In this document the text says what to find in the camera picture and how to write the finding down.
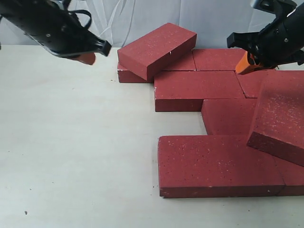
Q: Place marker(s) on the white backdrop cloth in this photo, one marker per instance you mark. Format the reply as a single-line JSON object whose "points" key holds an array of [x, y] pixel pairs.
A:
{"points": [[123, 21]]}

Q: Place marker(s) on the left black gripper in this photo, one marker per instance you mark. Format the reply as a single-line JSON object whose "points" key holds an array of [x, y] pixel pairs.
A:
{"points": [[56, 28]]}

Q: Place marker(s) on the centre lower base brick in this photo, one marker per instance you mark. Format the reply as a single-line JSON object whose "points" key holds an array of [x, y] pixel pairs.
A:
{"points": [[228, 116]]}

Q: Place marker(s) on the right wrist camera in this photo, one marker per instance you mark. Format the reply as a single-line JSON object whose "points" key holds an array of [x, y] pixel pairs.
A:
{"points": [[269, 5]]}

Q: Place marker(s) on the base brick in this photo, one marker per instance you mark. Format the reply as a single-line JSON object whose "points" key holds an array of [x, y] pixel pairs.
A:
{"points": [[251, 83], [185, 63], [228, 116], [222, 59]]}

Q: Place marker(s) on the red brick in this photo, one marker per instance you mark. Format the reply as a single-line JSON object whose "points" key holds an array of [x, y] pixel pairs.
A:
{"points": [[215, 166], [185, 91], [277, 126], [151, 53], [293, 177]]}

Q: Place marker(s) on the rear right base brick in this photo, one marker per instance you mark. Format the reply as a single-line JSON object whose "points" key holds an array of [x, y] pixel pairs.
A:
{"points": [[222, 59]]}

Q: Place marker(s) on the right middle base brick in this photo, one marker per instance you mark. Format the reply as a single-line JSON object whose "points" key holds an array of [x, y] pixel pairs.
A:
{"points": [[251, 83]]}

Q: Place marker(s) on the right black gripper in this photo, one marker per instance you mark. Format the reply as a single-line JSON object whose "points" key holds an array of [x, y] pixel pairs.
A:
{"points": [[278, 43]]}

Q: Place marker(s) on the rear left base brick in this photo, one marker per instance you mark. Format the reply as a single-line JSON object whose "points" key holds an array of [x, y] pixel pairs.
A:
{"points": [[185, 63]]}

